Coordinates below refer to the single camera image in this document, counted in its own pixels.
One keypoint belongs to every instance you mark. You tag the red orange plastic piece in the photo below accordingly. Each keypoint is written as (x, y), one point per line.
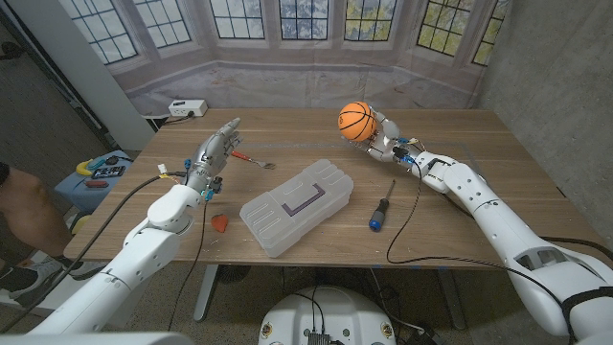
(220, 223)

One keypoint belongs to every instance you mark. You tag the printed window backdrop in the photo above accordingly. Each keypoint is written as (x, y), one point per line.
(306, 81)

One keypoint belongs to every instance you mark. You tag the clear plastic clamshell container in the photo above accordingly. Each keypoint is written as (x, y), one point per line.
(292, 211)

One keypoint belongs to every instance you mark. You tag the small red flat item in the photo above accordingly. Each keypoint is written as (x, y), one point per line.
(96, 184)

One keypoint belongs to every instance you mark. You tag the grey table leg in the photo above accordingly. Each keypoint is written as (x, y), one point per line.
(451, 299)
(206, 292)

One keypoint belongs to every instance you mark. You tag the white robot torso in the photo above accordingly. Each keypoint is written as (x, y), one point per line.
(330, 311)

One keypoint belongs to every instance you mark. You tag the grey tape outline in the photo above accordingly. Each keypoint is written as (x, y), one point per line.
(297, 144)

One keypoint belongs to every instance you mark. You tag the white power strip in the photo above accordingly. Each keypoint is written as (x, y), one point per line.
(188, 108)

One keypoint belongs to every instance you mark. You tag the blue stool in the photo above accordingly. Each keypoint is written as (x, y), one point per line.
(76, 194)

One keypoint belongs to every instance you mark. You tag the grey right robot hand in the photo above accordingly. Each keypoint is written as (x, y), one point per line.
(385, 141)

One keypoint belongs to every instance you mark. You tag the orange mini basketball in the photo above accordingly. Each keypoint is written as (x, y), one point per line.
(356, 121)

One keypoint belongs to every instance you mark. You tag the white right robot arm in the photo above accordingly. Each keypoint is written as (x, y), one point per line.
(503, 225)

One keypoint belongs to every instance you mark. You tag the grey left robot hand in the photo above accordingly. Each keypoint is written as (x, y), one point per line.
(213, 153)

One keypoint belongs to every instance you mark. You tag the person with grey sneakers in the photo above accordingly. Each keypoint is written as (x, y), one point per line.
(24, 211)

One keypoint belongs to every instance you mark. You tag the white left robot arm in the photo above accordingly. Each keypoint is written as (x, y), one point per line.
(139, 254)

